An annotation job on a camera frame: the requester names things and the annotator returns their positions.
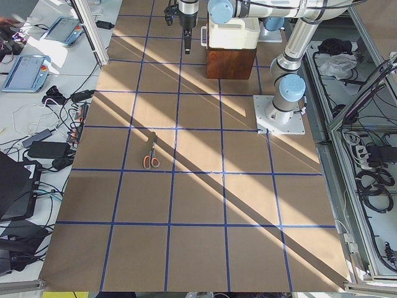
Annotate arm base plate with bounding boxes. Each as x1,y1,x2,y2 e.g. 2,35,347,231
253,95,305,135

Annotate white plastic tray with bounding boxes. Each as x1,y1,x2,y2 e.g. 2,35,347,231
200,17,260,50

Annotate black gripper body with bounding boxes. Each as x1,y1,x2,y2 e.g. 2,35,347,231
179,12,197,30

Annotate aluminium frame post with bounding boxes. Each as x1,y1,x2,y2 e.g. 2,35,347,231
71,0,109,67

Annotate black cable coil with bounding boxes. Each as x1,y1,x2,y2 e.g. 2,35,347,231
356,173,395,215

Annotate upper blue teach pendant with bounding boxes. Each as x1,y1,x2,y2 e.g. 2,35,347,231
40,17,84,46

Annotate brown wooden cabinet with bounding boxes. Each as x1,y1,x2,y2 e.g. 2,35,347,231
206,48,257,79

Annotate black laptop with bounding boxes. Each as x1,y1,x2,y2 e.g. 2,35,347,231
1,153,42,222

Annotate lower blue teach pendant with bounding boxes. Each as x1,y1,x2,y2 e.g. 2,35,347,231
1,55,51,93

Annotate black power adapter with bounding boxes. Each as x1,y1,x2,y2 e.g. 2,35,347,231
27,141,70,159

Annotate white cloth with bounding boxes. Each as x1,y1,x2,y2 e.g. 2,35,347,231
319,53,357,80

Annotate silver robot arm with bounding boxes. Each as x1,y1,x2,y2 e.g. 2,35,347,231
207,0,353,124
177,0,199,55

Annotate grey orange scissors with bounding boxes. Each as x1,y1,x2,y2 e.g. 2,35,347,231
143,132,160,169

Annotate blue teach pendant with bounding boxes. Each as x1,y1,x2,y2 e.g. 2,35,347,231
40,17,84,46
1,55,51,93

